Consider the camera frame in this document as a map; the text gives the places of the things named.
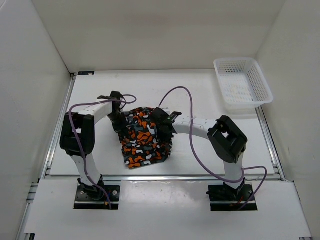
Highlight orange camouflage shorts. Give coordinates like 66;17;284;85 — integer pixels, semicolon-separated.
118;107;174;169

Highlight left side aluminium rail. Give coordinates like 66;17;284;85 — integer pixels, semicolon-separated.
37;73;77;183

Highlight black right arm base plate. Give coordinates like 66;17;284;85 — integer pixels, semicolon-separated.
206;184;258;212

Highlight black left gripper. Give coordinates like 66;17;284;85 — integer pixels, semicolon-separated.
107;111;129;137

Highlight black corner label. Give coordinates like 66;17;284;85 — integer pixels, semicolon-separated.
77;71;95;76

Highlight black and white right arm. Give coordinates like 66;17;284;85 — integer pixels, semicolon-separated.
150;107;248;200

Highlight white perforated plastic basket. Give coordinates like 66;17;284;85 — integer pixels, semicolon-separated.
213;57;274;111

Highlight aluminium table edge rail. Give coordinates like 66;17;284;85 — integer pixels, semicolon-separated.
42;173;284;182

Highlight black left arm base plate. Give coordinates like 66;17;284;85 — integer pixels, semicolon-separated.
73;184;121;210

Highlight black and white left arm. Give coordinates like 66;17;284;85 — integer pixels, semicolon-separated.
59;91;129;200

